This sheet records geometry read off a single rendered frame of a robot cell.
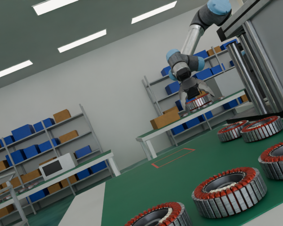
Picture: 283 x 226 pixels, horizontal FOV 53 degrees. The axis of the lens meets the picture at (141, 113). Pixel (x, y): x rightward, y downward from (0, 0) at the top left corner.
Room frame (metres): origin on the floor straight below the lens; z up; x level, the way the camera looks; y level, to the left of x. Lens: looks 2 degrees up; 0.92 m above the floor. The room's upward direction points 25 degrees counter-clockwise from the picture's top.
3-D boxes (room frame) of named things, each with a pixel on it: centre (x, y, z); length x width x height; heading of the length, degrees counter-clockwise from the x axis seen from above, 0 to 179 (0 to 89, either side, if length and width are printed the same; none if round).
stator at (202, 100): (1.18, -0.24, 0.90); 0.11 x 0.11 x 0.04
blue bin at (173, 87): (7.53, -1.04, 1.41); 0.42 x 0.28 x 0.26; 10
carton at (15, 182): (6.91, 3.56, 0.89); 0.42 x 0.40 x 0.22; 100
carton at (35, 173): (6.98, 3.10, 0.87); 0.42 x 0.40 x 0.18; 97
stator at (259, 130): (0.79, -0.29, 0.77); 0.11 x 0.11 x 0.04
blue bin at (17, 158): (6.95, 3.25, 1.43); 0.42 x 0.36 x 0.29; 5
